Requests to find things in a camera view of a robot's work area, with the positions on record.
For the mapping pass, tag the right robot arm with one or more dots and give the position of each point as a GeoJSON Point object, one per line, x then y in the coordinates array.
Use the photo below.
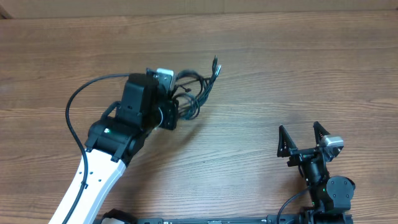
{"type": "Point", "coordinates": [330, 195]}

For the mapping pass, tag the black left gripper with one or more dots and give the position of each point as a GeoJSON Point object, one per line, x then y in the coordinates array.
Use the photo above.
{"type": "Point", "coordinates": [170, 107]}

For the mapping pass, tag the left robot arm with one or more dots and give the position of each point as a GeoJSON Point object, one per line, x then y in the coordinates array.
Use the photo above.
{"type": "Point", "coordinates": [146, 104]}

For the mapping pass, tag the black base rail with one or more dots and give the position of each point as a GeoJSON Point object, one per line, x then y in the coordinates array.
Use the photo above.
{"type": "Point", "coordinates": [117, 216]}

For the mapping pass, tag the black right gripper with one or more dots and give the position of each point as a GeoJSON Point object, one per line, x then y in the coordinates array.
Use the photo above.
{"type": "Point", "coordinates": [286, 149]}

